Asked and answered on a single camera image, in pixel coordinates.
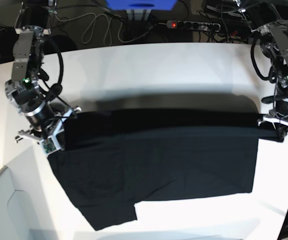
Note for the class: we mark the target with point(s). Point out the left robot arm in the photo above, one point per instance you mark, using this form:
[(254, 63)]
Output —
[(263, 18)]

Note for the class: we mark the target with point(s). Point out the blue box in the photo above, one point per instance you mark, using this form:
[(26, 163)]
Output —
[(165, 5)]

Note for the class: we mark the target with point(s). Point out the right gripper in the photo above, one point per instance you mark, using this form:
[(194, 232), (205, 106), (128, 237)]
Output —
[(46, 122)]

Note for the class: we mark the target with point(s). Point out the grey panel at table corner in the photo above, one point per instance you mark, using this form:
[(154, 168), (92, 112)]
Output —
[(30, 208)]

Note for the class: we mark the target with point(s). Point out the black T-shirt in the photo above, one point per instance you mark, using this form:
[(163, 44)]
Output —
[(113, 160)]

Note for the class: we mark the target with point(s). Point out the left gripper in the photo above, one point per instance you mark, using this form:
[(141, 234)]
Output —
[(278, 116)]

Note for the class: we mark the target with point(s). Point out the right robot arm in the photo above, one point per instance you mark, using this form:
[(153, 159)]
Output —
[(33, 29)]

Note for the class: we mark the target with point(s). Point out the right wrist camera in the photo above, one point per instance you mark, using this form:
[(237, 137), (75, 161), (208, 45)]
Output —
[(48, 146)]

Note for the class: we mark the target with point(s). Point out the black power strip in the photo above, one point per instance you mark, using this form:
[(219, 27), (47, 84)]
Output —
[(193, 26)]

